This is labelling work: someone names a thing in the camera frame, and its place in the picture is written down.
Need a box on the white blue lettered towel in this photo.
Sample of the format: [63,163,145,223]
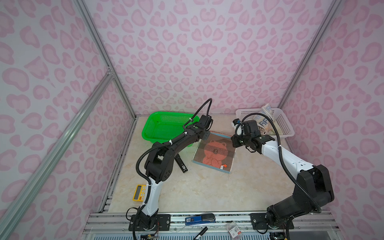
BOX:
[258,103,276,135]

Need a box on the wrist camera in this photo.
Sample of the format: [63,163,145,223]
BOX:
[242,120,261,137]
[198,115,213,130]

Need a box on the aluminium frame rail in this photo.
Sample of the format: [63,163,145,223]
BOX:
[1,1,133,240]

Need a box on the green plastic basket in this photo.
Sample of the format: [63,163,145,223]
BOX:
[142,112,193,144]

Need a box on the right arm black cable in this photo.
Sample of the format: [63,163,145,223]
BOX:
[239,112,322,214]

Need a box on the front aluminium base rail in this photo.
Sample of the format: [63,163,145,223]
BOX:
[82,211,344,240]

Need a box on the white plastic basket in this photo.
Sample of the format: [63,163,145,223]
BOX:
[236,108,295,139]

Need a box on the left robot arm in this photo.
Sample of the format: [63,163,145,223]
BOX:
[131,119,213,231]

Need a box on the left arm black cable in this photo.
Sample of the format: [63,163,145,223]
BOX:
[125,98,214,240]

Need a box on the black marker device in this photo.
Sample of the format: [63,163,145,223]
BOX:
[175,154,188,173]

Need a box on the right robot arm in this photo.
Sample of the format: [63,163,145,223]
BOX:
[231,135,335,228]

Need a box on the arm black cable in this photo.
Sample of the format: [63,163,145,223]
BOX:
[239,112,322,214]
[125,98,214,240]

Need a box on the small plastic bag red label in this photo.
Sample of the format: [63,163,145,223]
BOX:
[226,222,242,240]

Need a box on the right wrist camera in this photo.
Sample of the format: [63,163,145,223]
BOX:
[242,120,261,137]

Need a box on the black pen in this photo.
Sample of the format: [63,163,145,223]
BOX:
[193,227,208,240]

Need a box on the blue stapler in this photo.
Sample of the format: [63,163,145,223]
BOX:
[185,213,216,226]

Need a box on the yellow calculator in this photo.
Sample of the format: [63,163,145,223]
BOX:
[133,185,147,202]

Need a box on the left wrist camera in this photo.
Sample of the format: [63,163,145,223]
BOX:
[198,115,213,130]

